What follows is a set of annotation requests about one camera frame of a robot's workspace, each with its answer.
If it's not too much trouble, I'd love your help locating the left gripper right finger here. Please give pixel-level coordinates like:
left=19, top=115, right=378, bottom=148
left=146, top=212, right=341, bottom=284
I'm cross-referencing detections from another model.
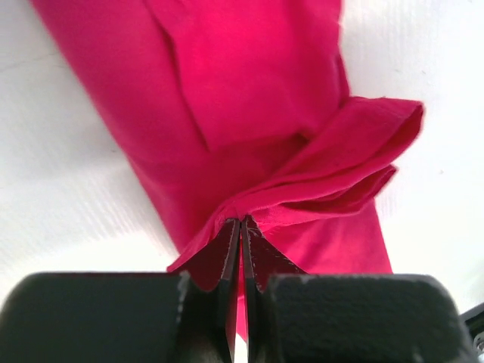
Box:
left=241, top=216, right=476, bottom=362

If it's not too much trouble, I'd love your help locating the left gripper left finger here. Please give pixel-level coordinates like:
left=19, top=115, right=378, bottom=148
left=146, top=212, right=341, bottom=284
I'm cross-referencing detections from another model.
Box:
left=1, top=219, right=240, bottom=362

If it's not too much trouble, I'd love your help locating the pink t shirt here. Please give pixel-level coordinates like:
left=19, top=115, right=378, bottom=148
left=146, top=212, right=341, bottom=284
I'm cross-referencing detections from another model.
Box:
left=29, top=0, right=427, bottom=341

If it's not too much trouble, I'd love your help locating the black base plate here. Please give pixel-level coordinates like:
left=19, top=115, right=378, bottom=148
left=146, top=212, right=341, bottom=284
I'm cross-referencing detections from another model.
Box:
left=461, top=303, right=484, bottom=360

